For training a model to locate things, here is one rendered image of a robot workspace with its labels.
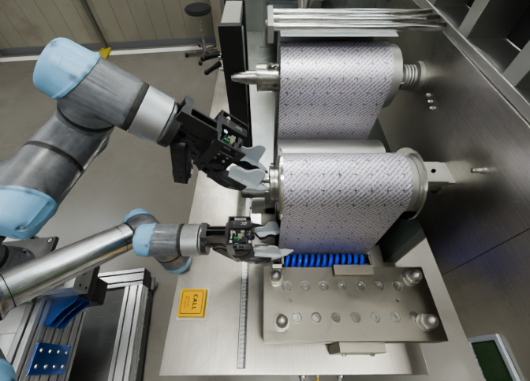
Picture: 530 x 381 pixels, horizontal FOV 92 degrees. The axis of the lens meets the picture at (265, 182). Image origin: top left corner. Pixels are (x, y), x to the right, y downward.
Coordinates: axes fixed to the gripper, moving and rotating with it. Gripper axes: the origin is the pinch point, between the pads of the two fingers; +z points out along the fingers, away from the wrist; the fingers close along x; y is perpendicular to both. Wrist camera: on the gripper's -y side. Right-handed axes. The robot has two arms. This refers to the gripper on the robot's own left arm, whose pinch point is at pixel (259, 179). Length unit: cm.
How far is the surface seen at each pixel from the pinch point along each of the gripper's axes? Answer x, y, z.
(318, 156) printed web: 2.6, 10.2, 6.1
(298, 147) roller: 12.4, 3.1, 9.2
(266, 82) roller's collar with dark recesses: 22.4, 6.3, -3.6
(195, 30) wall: 328, -142, 3
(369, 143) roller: 13.5, 14.1, 22.5
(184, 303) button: -15.8, -40.0, 6.2
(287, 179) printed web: -2.5, 5.9, 1.6
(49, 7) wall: 309, -219, -140
